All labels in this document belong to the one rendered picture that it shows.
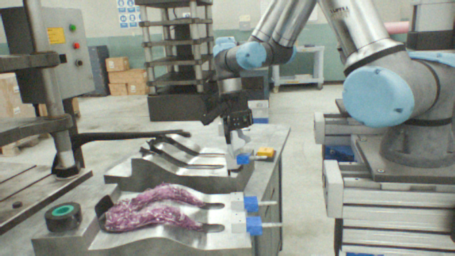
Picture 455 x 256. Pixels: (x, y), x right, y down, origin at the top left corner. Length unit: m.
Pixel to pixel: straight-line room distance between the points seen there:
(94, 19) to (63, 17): 6.69
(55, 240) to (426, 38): 1.04
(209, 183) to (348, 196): 0.47
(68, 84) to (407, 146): 1.39
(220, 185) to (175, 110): 4.07
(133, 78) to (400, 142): 7.16
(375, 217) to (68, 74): 1.38
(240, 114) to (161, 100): 4.13
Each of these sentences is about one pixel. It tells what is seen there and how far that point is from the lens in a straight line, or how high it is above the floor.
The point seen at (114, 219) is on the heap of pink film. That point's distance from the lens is 0.92.
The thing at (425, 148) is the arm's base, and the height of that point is 1.08.
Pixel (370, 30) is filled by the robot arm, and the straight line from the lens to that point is 0.68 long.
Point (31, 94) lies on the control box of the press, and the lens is 1.67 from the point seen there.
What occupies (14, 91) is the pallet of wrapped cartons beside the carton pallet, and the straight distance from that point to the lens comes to 4.79.
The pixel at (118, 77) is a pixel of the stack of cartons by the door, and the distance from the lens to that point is 7.85.
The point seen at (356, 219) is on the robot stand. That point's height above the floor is 0.90.
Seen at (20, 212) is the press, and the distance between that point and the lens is 1.35.
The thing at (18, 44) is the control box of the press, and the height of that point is 1.32.
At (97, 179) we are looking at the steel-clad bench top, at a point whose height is 0.80.
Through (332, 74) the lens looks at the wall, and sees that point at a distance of 7.56.
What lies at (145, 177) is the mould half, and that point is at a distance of 1.19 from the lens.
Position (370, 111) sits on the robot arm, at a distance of 0.65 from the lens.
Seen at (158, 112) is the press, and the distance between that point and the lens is 5.19.
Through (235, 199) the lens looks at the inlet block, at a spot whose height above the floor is 0.88.
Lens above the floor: 1.34
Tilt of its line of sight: 17 degrees down
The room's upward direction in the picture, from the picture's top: 4 degrees counter-clockwise
